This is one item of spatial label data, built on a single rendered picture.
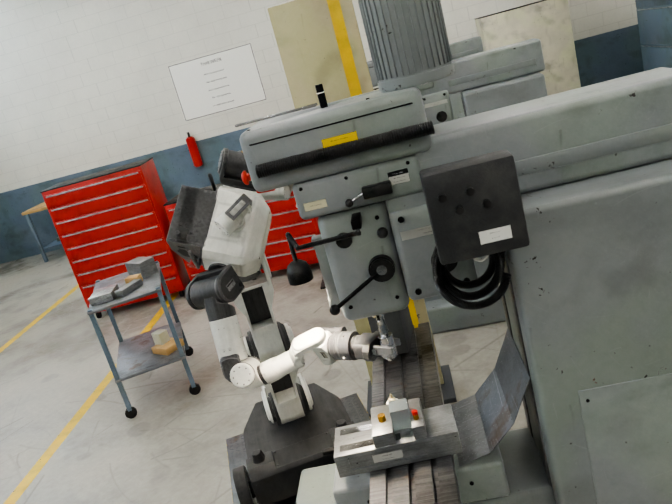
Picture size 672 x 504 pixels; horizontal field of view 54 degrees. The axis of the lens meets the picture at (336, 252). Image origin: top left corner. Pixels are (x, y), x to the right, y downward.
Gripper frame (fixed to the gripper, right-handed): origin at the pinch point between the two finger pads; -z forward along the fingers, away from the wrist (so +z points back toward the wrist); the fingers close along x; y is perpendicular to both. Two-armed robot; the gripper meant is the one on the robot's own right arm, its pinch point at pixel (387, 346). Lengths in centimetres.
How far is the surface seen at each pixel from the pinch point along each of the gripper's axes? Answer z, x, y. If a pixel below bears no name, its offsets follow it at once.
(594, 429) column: -55, 0, 24
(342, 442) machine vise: 9.5, -21.8, 19.1
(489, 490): -25.0, -7.3, 42.5
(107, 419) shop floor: 301, 103, 119
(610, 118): -66, 19, -53
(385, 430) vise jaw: -4.6, -20.1, 15.0
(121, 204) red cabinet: 439, 300, 7
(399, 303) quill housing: -10.7, -6.1, -16.6
